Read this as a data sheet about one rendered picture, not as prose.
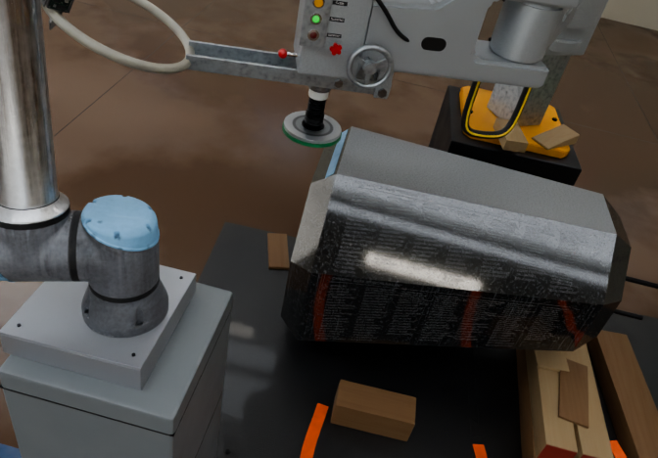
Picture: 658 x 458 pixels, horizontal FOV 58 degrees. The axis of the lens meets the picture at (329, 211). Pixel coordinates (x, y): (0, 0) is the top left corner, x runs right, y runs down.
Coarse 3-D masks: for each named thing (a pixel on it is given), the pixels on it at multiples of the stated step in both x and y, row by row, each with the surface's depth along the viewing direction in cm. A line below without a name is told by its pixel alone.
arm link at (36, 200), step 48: (0, 0) 95; (0, 48) 99; (0, 96) 102; (48, 96) 109; (0, 144) 107; (48, 144) 112; (0, 192) 112; (48, 192) 115; (0, 240) 114; (48, 240) 116
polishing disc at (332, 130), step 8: (296, 112) 222; (304, 112) 223; (288, 120) 216; (296, 120) 217; (328, 120) 221; (288, 128) 212; (296, 128) 213; (304, 128) 214; (328, 128) 217; (336, 128) 218; (296, 136) 209; (304, 136) 209; (312, 136) 210; (320, 136) 211; (328, 136) 212; (336, 136) 213
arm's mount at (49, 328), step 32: (64, 288) 139; (192, 288) 150; (32, 320) 130; (64, 320) 131; (32, 352) 128; (64, 352) 126; (96, 352) 125; (128, 352) 127; (160, 352) 135; (128, 384) 128
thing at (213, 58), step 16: (208, 48) 199; (224, 48) 200; (240, 48) 200; (192, 64) 190; (208, 64) 191; (224, 64) 192; (240, 64) 192; (256, 64) 193; (272, 64) 205; (288, 64) 206; (272, 80) 197; (288, 80) 198; (304, 80) 198; (320, 80) 199; (336, 80) 199; (384, 96) 201
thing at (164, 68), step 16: (144, 0) 204; (48, 16) 167; (160, 16) 205; (80, 32) 165; (176, 32) 203; (96, 48) 166; (192, 48) 197; (128, 64) 170; (144, 64) 173; (160, 64) 177; (176, 64) 183
